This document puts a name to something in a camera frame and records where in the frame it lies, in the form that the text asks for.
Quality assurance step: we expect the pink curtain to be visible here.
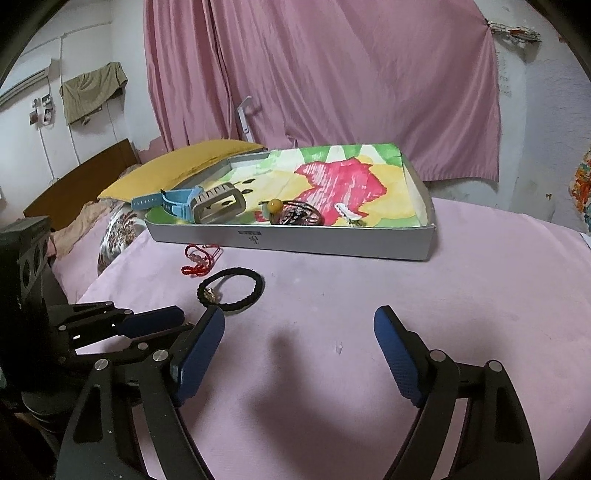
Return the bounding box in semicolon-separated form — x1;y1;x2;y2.
143;0;502;184

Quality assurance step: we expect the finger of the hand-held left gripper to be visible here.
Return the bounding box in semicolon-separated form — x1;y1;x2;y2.
74;322;195;366
51;302;186;344

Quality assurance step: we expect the grey box with painted lining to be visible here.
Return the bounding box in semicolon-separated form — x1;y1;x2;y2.
144;142;438;263

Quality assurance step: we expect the beige watch case frame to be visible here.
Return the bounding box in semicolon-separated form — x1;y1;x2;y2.
191;182;246;226

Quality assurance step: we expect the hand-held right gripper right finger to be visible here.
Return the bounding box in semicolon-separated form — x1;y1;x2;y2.
373;305;541;480

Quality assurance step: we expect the wooden headboard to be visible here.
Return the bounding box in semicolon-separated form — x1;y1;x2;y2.
23;138;142;232

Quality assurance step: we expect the peach cloth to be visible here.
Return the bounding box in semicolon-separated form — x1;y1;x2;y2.
48;200;117;259

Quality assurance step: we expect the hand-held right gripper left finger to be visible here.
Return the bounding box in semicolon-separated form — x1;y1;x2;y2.
55;305;226;480

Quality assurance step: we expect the floral satin pillow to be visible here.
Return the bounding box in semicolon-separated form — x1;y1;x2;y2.
97;203;151;277

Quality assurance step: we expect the white hair clip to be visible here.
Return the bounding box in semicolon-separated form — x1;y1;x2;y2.
335;203;366;223

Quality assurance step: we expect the brown hair tie yellow bead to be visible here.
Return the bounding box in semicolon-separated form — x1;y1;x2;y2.
259;198;325;227

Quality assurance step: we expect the black braided bracelet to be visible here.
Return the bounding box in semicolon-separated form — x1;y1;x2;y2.
198;268;266;309

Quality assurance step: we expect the yellow pillow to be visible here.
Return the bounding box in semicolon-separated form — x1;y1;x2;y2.
98;139;269;203

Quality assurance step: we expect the white air conditioner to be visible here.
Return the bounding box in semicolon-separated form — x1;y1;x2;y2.
0;65;51;108

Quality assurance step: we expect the small wall shelf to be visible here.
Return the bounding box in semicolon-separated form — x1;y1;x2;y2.
485;19;542;48

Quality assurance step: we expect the colourful figure wall poster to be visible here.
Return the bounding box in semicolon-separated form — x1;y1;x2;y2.
573;148;591;228

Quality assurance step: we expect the pink bed sheet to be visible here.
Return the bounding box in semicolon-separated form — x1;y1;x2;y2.
46;194;591;480

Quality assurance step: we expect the red cord bracelet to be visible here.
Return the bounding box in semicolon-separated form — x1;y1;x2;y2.
181;244;223;279

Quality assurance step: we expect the olive green hanging cloth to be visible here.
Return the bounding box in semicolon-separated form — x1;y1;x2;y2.
60;62;129;126

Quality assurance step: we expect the light blue smart watch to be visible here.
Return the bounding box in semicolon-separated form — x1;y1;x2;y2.
130;186;205;225

